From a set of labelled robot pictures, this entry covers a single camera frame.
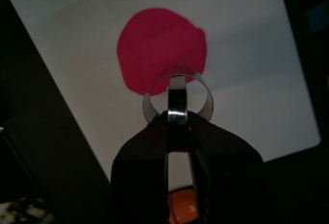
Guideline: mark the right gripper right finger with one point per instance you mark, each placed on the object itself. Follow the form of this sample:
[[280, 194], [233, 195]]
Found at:
[[231, 183]]

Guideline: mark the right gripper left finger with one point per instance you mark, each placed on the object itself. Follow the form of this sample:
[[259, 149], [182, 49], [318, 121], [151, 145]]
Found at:
[[136, 176]]

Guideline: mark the round metal dough cutter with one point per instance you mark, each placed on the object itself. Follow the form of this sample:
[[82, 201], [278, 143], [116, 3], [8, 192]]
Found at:
[[177, 99]]

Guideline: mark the flat pink dough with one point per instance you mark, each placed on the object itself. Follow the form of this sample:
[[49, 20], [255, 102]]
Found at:
[[160, 48]]

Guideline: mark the white cutting board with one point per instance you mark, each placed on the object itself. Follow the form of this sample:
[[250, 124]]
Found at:
[[257, 90]]

